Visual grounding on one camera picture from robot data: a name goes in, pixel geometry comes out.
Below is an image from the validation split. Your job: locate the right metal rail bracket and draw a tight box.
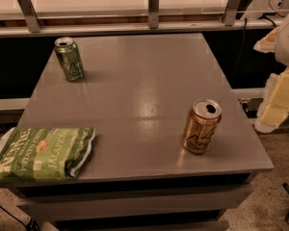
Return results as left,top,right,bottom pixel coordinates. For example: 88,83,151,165
222,0,241,26

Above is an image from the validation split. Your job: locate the black hanging cable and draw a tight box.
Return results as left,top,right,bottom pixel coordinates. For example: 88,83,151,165
232,16,249,82

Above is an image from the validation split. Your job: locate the metal rail bracket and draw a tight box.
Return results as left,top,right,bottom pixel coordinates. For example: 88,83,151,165
148,0,159,29
17,0,41,33
222,0,241,26

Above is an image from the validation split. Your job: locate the green potato chips bag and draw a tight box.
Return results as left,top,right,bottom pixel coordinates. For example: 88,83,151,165
0,128,95,186

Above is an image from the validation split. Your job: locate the green soda can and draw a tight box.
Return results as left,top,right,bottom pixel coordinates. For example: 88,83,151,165
54,37,85,82

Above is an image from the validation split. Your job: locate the black cable on floor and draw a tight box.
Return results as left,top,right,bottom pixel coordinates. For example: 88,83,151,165
0,197,41,231

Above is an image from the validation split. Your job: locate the middle metal rail bracket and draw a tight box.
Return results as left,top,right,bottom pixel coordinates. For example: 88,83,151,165
148,0,159,29

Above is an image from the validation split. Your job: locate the orange soda can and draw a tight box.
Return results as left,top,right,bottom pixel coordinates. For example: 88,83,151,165
182,99,222,154

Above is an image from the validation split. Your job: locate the left metal rail bracket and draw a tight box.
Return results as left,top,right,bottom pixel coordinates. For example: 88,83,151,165
17,0,41,33

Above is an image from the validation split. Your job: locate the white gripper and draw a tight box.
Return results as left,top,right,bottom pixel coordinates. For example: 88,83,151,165
253,13,289,133

